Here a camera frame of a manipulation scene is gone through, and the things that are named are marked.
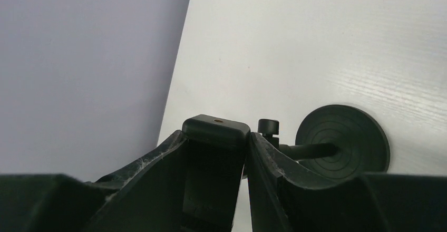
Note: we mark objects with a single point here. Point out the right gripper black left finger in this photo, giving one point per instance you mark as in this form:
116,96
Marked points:
146,195

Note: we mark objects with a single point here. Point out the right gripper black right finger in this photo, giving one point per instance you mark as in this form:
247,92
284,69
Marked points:
285,196

